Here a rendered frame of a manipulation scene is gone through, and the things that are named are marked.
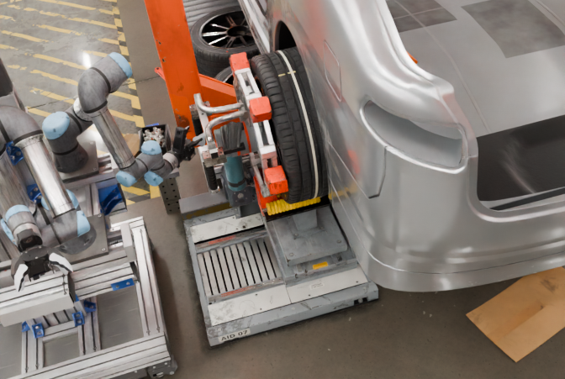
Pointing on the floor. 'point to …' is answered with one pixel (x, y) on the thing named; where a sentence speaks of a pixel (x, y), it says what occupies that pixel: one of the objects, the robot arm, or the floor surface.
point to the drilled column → (170, 195)
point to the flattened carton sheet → (524, 313)
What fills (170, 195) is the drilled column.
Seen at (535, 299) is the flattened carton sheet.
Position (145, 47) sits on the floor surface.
